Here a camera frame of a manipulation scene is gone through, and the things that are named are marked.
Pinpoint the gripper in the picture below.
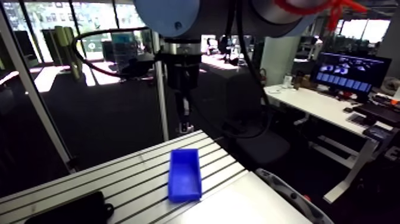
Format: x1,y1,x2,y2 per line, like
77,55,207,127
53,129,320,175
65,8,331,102
163,53,202,133

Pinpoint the blue bin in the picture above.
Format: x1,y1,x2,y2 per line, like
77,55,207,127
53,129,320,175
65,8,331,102
167,148,203,203

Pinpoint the black tray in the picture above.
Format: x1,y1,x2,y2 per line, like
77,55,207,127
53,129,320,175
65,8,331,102
24,191,115,224

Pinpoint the black office chair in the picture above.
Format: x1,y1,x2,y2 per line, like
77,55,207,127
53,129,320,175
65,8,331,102
221,72,292,168

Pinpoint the white pillar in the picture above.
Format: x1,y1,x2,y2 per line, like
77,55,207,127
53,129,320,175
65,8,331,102
260,35,301,87

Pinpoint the white desk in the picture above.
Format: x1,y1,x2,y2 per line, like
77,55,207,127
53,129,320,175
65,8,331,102
263,83,395,205

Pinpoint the pale holed strip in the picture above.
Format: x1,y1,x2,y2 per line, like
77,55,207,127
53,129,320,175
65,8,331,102
254,167,336,224

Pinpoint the computer monitor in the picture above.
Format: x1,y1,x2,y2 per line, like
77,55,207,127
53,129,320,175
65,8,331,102
311,51,393,102

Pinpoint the black keyboard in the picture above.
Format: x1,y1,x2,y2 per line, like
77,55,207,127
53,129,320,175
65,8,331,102
352,102,400,127

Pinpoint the aluminium post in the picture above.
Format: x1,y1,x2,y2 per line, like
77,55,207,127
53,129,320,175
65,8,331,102
151,30,170,142
0,5,78,175

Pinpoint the black cable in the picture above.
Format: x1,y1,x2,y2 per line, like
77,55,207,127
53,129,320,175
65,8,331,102
225,0,272,139
70,26,158,80

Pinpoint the red cable tie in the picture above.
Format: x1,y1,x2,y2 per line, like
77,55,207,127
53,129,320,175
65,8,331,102
274,0,369,32

